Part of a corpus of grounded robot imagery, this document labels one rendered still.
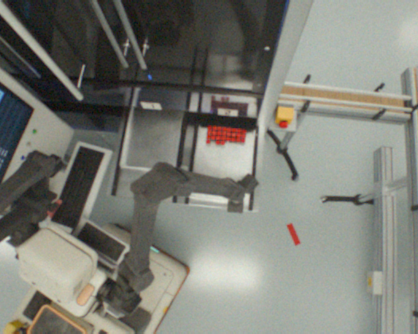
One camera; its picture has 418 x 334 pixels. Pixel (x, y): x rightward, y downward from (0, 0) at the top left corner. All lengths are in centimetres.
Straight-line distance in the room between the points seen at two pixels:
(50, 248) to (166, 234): 137
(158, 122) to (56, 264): 84
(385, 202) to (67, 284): 165
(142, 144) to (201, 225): 96
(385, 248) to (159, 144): 133
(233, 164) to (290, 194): 99
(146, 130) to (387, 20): 248
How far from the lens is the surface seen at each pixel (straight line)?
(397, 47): 325
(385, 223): 201
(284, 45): 100
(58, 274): 105
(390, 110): 174
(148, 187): 84
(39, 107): 152
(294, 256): 238
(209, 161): 150
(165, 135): 156
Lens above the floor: 233
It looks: 75 degrees down
